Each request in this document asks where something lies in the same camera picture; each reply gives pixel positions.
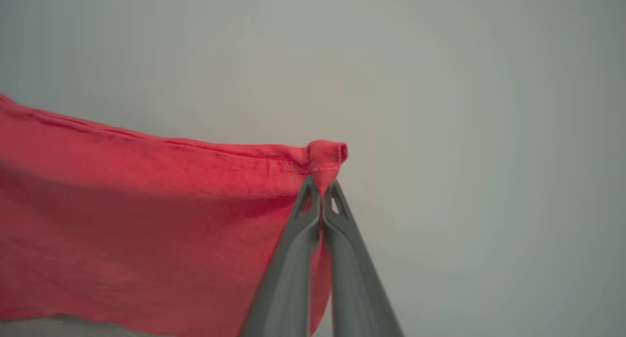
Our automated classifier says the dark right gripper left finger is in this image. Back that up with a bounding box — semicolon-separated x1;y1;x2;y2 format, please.
239;176;321;337

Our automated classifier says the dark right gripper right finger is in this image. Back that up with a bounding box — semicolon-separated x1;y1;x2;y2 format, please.
321;180;404;337

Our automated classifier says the red garment with white trim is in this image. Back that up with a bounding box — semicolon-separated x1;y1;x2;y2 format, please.
0;93;349;337

